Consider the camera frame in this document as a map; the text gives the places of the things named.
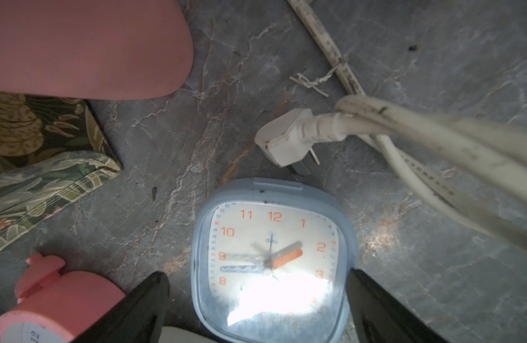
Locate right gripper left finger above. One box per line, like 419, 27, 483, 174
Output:
74, 272, 170, 343

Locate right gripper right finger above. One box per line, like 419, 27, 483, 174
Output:
346, 269, 447, 343

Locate light blue square clock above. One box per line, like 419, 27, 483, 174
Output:
190, 178, 359, 342

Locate cream canvas tote bag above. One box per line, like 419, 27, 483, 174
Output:
0, 92, 122, 252

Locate white square clock orange numerals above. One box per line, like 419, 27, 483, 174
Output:
158, 326, 216, 343

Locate pink round alarm clock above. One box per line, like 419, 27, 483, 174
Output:
0, 253, 126, 342

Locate pink cup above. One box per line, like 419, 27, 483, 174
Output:
0, 1, 194, 100

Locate white toaster power cable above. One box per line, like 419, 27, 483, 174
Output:
254, 0, 527, 254

